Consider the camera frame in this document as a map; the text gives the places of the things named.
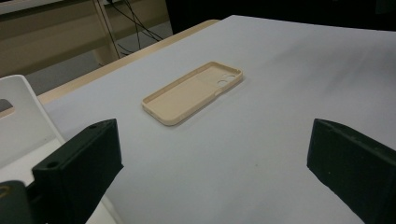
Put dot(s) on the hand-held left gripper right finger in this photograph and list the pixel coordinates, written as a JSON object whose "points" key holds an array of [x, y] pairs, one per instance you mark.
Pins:
{"points": [[355, 165]]}

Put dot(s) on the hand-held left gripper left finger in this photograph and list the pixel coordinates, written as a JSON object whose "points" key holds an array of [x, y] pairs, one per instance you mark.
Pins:
{"points": [[77, 161]]}

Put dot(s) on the beige phone case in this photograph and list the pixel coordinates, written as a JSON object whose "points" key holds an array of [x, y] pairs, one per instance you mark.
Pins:
{"points": [[186, 98]]}

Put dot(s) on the white plastic tray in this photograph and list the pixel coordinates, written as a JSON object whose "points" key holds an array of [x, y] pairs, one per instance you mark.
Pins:
{"points": [[18, 124]]}

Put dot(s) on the white paper sheet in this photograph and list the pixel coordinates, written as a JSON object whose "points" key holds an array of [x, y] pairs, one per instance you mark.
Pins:
{"points": [[249, 161]]}

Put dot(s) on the light wooden bench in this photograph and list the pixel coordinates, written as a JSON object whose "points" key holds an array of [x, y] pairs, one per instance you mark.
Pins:
{"points": [[46, 37]]}

